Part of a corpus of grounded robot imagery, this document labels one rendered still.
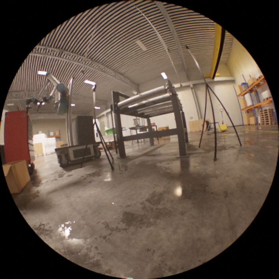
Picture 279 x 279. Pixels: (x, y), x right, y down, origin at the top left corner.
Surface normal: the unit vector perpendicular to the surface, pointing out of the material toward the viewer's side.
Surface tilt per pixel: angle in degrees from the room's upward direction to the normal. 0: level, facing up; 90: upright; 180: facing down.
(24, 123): 90
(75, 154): 90
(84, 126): 90
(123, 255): 0
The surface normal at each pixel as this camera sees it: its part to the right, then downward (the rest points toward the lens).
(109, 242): -0.14, -0.99
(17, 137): 0.84, -0.11
